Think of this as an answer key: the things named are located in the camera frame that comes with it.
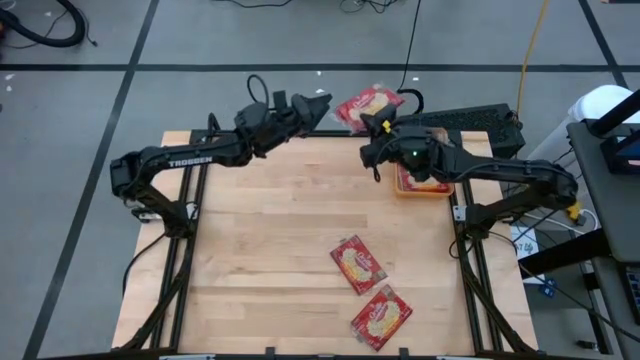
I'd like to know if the yellow floor cable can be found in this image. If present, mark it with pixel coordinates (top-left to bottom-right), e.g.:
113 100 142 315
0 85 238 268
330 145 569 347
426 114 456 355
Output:
514 0 557 204

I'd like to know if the black slanted post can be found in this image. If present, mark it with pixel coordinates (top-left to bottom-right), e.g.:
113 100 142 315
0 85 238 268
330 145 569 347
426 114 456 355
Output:
588 88 640 137

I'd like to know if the orange plastic basket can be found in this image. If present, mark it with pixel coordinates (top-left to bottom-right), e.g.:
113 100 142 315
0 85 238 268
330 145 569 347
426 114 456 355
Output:
393 164 456 200

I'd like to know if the red Orville popcorn bag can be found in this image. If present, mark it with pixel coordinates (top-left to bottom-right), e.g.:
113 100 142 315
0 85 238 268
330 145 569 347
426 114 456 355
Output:
398 167 451 195
333 83 407 136
329 234 389 297
350 284 414 352

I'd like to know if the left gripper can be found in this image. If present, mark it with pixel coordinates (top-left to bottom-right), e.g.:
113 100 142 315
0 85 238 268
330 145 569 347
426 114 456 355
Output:
267 89 333 144

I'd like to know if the dark monitor with blue screen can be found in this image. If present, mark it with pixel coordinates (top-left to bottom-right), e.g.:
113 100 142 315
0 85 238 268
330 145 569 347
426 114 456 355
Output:
599 133 640 176

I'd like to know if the white cylindrical bin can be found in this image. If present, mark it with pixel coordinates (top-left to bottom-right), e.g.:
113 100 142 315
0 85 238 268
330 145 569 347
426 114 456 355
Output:
521 83 637 179

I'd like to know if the thick black vacuum hose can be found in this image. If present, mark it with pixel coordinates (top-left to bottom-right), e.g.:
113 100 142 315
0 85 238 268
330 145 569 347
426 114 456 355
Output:
0 0 87 49

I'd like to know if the black desk leg bar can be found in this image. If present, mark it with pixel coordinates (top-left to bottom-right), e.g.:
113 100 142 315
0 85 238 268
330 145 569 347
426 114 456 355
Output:
518 228 614 279

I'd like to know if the black looped floor cable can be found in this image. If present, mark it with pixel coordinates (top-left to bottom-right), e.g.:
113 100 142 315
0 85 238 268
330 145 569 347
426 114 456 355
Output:
394 0 425 116

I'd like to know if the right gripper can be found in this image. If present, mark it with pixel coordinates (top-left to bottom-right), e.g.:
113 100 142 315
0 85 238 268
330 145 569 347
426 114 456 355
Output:
359 112 429 174

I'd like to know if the dark keyboard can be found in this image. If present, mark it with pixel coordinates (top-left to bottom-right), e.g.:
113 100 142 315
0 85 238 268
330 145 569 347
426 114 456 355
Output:
622 264 640 326

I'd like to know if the grey desk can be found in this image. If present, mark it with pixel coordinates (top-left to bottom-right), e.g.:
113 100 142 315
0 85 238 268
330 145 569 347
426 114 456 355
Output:
567 119 640 264

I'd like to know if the thin black base cable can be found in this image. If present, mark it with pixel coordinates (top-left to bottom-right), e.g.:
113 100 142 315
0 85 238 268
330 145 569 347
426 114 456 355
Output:
121 230 169 297

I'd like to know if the white paper sheet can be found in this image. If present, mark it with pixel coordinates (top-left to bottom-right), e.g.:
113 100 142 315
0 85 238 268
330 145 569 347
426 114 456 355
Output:
510 227 541 261

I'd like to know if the yellow power plug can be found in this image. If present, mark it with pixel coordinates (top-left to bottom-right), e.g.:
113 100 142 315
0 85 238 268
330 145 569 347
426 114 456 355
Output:
568 200 587 226

